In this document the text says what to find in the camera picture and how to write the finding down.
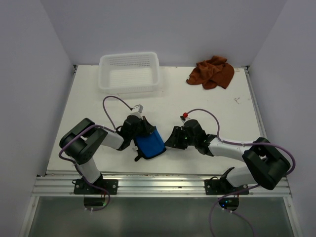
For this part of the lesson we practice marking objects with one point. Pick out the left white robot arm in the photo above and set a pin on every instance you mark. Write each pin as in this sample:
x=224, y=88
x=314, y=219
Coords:
x=80, y=144

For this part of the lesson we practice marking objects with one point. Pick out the white plastic basket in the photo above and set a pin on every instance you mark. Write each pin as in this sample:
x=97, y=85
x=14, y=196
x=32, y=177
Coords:
x=129, y=73

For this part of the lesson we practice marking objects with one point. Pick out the brown towel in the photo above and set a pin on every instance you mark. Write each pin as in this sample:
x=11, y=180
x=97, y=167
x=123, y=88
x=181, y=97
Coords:
x=212, y=73

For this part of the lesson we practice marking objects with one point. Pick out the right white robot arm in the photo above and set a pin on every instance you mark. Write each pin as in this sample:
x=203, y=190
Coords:
x=264, y=164

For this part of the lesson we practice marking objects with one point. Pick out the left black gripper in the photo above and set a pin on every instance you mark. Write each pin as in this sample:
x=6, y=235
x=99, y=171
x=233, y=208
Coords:
x=147, y=126

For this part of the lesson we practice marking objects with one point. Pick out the aluminium rail frame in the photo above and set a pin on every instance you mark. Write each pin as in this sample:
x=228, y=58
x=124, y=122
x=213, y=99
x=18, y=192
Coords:
x=174, y=174

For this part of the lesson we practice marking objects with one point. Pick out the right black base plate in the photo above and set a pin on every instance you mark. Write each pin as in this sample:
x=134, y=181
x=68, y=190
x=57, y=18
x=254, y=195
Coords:
x=220, y=186

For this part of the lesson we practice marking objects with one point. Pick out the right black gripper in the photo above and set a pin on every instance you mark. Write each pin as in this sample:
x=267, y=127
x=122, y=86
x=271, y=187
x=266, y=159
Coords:
x=174, y=140

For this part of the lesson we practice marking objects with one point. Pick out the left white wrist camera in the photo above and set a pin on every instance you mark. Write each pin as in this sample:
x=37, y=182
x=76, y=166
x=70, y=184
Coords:
x=137, y=109

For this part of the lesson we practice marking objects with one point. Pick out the blue and grey towel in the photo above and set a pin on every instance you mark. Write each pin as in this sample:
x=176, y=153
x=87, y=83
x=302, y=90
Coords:
x=149, y=146

